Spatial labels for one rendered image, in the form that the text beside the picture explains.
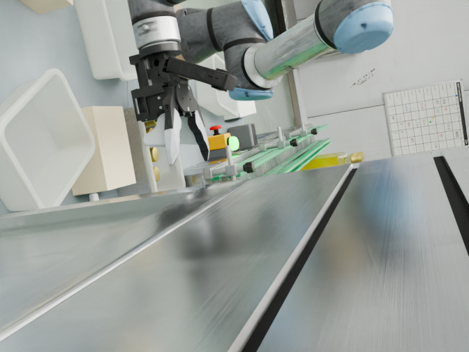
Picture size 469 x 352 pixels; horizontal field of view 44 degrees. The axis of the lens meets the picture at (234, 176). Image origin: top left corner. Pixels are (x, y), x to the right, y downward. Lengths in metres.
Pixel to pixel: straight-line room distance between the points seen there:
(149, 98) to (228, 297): 0.80
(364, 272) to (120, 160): 1.01
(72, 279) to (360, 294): 0.14
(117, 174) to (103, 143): 0.07
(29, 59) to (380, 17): 0.65
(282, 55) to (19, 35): 0.57
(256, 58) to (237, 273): 1.23
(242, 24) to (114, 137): 0.52
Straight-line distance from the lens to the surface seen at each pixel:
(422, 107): 7.32
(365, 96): 7.34
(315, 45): 1.29
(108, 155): 1.15
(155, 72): 1.00
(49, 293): 0.26
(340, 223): 0.28
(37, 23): 1.18
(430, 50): 7.33
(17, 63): 1.10
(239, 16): 1.53
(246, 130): 2.09
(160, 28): 0.98
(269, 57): 1.40
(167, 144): 0.91
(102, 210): 0.54
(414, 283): 0.19
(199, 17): 1.57
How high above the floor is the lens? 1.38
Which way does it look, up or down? 17 degrees down
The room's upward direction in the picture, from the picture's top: 82 degrees clockwise
